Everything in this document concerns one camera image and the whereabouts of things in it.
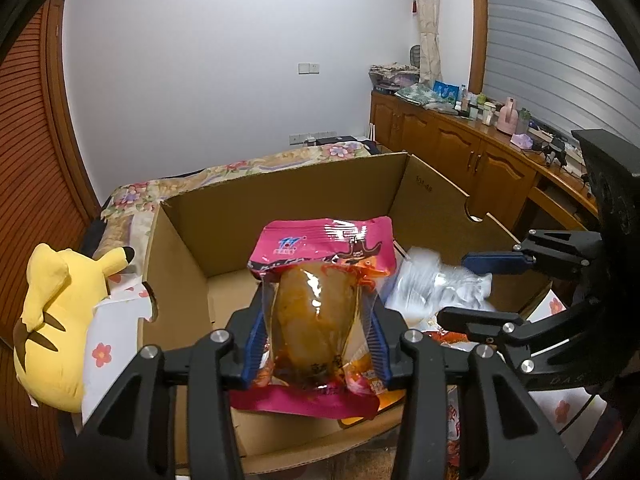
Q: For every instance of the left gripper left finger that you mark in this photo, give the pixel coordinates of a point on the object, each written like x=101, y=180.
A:
x=131, y=433

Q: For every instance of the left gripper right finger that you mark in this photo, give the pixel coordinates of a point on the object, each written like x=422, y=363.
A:
x=503, y=428

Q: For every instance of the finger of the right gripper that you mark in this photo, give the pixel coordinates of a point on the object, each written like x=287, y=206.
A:
x=501, y=263
x=479, y=325

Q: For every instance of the silver foil snack packet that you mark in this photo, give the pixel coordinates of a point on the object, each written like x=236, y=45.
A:
x=424, y=285

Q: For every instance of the pink chicken snack packet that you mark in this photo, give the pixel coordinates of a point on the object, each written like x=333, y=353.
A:
x=318, y=282

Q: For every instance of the white chicken feet snack bag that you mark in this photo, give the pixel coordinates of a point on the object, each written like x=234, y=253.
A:
x=455, y=434

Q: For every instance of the orange chicken feet snack bag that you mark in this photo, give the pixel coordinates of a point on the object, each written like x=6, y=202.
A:
x=359, y=369

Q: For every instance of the wooden sideboard cabinet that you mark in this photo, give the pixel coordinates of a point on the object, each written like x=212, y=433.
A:
x=518, y=188

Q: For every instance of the pink bottle on cabinet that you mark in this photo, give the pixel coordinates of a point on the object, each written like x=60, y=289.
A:
x=508, y=118

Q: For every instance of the yellow pikachu plush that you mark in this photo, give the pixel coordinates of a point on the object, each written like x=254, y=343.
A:
x=63, y=288

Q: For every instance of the blue box on cabinet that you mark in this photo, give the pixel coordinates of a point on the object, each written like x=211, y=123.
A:
x=447, y=92

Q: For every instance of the brown cardboard box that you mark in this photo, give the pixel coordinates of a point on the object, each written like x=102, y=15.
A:
x=360, y=210

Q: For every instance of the folded patterned cloth pile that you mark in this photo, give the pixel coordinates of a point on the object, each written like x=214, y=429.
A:
x=391, y=77

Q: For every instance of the grey window blind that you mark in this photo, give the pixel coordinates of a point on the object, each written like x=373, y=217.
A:
x=563, y=62

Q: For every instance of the wooden louvered wardrobe door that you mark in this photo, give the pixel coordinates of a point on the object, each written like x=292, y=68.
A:
x=46, y=197

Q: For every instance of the beige curtain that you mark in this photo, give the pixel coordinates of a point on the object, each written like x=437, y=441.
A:
x=428, y=24

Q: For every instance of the white wall switch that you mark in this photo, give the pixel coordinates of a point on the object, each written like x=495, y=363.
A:
x=308, y=68

